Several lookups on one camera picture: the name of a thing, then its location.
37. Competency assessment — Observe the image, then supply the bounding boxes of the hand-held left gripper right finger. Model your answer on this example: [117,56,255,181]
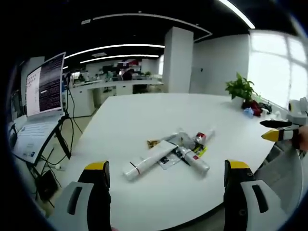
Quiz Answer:
[223,159,288,231]

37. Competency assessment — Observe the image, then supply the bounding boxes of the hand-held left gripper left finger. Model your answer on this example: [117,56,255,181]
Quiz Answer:
[49,161,112,231]

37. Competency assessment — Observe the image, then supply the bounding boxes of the thin white skincare tube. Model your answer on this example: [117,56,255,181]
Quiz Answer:
[202,128,217,143]

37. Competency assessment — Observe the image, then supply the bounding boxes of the white skincare tube red label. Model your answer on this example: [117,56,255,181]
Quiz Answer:
[175,146,210,178]

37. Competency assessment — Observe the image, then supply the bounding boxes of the yellow green skincare packet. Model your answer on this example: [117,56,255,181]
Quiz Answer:
[193,145,208,159]

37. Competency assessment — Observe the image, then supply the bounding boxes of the small red silver skincare tube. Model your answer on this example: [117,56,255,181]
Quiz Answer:
[192,131,207,145]

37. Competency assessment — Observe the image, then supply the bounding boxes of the large white skincare tube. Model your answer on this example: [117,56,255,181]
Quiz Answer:
[122,140,180,182]

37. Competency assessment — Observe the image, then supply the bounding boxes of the black white skincare sachet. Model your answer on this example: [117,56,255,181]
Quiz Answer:
[157,154,181,170]

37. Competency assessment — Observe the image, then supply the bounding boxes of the grey skincare sachet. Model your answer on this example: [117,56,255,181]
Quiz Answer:
[165,130,196,150]

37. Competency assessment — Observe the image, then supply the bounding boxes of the person's right hand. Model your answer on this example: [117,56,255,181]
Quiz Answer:
[291,125,308,153]

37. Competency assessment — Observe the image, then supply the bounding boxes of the dark red cloth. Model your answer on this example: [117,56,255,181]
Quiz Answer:
[241,100,264,118]

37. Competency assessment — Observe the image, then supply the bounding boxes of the person's grey clothing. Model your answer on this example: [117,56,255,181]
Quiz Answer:
[252,141,304,217]

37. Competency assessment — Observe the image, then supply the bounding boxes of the black box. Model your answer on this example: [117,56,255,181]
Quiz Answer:
[37,169,59,202]

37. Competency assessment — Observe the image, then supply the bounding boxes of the green potted plant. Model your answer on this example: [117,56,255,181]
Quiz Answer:
[225,72,260,109]

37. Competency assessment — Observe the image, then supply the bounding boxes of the black laptop stand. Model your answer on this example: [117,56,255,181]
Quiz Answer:
[28,113,73,179]

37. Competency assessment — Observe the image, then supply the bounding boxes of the white office counter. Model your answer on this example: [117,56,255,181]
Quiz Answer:
[64,78,165,117]

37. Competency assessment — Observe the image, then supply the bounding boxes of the white laptop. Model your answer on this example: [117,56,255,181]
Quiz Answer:
[11,51,67,165]

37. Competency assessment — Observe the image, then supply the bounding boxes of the black cable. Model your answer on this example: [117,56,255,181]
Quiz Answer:
[63,72,84,135]

